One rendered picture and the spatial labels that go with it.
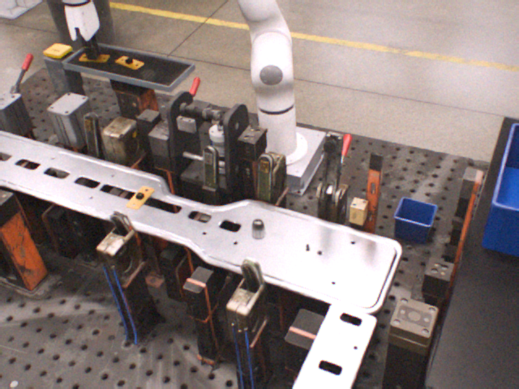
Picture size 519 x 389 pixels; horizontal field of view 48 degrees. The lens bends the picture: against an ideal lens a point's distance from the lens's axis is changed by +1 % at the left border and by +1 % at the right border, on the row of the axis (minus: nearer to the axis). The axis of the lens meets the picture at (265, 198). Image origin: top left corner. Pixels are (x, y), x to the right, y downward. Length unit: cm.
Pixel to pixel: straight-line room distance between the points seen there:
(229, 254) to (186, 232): 13
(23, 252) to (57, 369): 33
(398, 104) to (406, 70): 40
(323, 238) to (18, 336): 87
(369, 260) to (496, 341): 31
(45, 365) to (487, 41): 358
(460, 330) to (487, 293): 11
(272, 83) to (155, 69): 34
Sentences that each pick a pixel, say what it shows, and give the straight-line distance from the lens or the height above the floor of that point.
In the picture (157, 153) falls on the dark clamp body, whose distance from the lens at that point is 164.
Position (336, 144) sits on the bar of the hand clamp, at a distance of 133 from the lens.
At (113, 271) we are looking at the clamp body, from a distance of 140.
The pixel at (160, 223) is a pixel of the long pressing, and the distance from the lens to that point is 146.
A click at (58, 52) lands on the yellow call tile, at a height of 116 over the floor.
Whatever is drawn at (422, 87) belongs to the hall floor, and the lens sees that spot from 383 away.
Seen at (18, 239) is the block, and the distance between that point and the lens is 170.
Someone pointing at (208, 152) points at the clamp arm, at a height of 109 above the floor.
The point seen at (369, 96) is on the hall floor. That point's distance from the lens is 371.
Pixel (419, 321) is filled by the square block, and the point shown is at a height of 106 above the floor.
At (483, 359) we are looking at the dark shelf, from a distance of 119.
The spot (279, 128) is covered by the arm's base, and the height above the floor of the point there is 92.
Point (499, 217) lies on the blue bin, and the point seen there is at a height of 113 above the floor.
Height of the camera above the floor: 200
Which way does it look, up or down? 43 degrees down
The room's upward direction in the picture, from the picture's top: 4 degrees counter-clockwise
